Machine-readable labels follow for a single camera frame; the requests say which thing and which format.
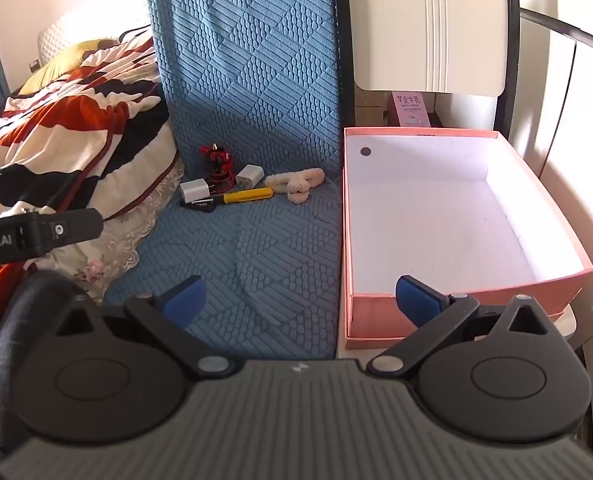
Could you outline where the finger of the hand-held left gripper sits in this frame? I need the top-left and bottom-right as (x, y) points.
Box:
(36, 208), (103, 256)

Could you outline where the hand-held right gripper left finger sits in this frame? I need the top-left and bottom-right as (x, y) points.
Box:
(56, 276), (237, 380)

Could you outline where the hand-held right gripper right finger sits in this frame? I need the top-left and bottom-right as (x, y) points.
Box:
(367, 275), (552, 379)

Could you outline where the pink cardboard box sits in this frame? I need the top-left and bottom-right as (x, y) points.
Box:
(337, 126), (593, 351)

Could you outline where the white charger plug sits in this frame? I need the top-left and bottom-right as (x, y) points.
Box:
(236, 164), (264, 189)
(179, 180), (212, 206)

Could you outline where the yellow screwdriver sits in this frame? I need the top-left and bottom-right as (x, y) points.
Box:
(211, 187), (274, 206)

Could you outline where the red black figurine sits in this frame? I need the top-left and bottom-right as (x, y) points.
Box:
(200, 143), (238, 194)

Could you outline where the cream fluffy hair clip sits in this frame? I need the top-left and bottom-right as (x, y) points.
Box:
(264, 167), (326, 206)

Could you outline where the cream lace bedspread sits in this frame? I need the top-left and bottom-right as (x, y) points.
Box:
(26, 155), (185, 306)

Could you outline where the orange black white patterned blanket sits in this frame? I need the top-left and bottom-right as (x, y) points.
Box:
(0, 27), (182, 321)

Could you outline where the yellow pillow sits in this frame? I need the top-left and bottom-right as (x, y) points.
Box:
(19, 39), (122, 96)

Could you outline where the pink carton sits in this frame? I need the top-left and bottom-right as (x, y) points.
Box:
(387, 91), (432, 128)

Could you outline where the white quilted pillow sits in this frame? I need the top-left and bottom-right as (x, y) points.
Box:
(37, 14), (152, 68)

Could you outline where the blue textured sofa cover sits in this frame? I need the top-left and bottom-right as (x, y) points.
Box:
(104, 0), (346, 361)

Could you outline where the white wardrobe with dark trim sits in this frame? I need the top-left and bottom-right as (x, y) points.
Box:
(507, 7), (593, 361)

